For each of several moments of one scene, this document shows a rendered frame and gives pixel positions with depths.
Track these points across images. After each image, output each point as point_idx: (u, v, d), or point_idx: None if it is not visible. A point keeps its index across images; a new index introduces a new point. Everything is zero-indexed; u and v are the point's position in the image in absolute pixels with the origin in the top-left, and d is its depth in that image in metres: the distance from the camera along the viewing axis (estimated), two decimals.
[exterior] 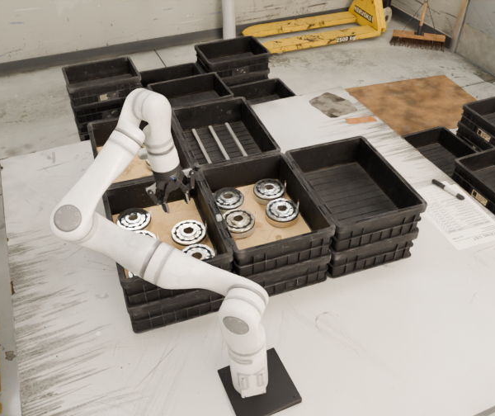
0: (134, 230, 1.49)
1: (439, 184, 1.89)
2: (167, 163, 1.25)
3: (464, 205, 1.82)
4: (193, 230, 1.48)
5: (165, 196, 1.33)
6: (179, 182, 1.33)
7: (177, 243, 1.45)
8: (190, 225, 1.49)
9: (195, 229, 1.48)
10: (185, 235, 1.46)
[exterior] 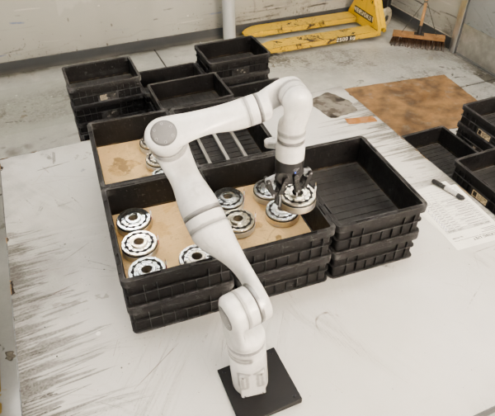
0: (134, 230, 1.49)
1: (439, 184, 1.89)
2: (294, 155, 1.25)
3: (464, 205, 1.82)
4: (303, 192, 1.38)
5: (281, 189, 1.33)
6: (298, 177, 1.32)
7: (286, 205, 1.36)
8: None
9: (305, 191, 1.38)
10: (294, 197, 1.37)
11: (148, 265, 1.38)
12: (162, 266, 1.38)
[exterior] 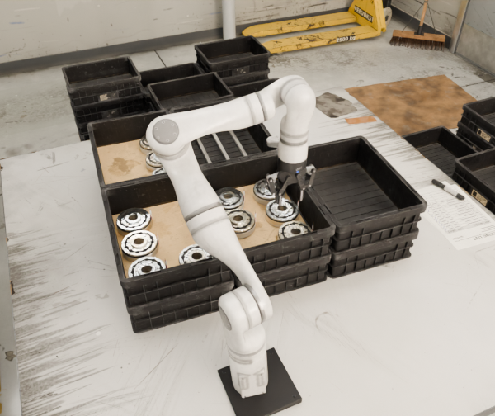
0: (134, 230, 1.49)
1: (439, 184, 1.89)
2: (297, 154, 1.24)
3: (464, 205, 1.82)
4: (300, 231, 1.47)
5: (283, 188, 1.32)
6: (300, 177, 1.32)
7: None
8: (296, 226, 1.49)
9: (303, 229, 1.48)
10: (293, 236, 1.46)
11: (148, 265, 1.38)
12: (162, 266, 1.38)
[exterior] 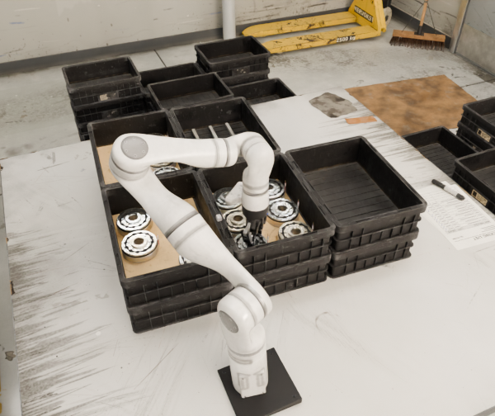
0: (134, 230, 1.49)
1: (439, 184, 1.89)
2: (266, 200, 1.35)
3: (464, 205, 1.82)
4: (300, 231, 1.47)
5: (256, 234, 1.42)
6: (264, 217, 1.43)
7: None
8: (296, 226, 1.49)
9: (303, 229, 1.48)
10: (293, 236, 1.46)
11: None
12: (265, 241, 1.45)
